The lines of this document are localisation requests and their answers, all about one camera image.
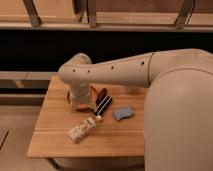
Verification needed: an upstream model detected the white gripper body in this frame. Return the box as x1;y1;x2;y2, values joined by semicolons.
69;90;97;110

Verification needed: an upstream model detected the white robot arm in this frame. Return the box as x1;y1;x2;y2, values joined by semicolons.
58;49;213;171

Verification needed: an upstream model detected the brown ceramic bowl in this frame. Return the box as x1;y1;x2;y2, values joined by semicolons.
67;86;107;111

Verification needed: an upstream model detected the wooden table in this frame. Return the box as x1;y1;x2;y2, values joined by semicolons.
27;76;147;158

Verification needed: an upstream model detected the blue sponge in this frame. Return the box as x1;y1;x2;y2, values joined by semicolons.
113;107;134;121

